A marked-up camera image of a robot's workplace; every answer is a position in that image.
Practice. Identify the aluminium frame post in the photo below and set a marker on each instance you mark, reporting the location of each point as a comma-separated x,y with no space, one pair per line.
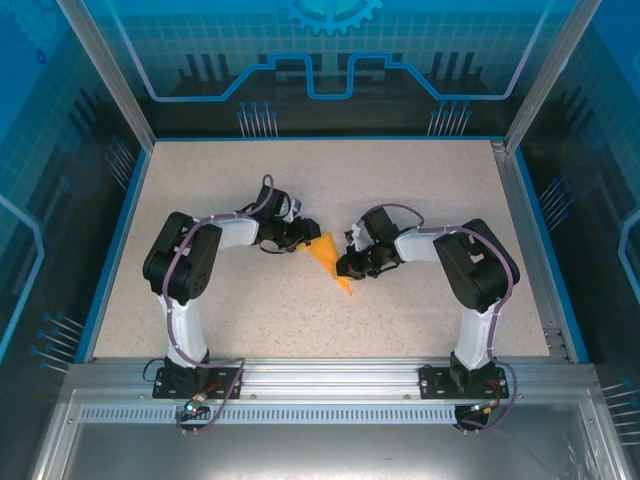
552,75
107,75

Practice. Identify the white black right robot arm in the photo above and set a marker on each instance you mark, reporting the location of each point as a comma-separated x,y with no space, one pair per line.
475,265

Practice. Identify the aluminium front rail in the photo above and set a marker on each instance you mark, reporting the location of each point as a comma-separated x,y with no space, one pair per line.
325,375

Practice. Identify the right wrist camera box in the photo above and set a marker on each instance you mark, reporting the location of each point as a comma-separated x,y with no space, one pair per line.
357,237

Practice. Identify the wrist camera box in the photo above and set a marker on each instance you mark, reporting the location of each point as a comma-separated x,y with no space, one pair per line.
357,237
292,207

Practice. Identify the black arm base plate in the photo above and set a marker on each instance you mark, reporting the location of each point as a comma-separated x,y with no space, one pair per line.
435,387
172,392

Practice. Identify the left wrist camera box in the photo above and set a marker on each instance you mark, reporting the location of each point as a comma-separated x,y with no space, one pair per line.
292,207

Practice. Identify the aluminium side rail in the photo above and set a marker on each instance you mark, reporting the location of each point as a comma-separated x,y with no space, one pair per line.
519,210

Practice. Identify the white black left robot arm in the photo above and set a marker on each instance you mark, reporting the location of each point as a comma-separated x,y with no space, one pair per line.
182,260

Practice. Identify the steel bottom tray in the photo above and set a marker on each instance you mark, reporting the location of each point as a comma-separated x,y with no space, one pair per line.
300,455

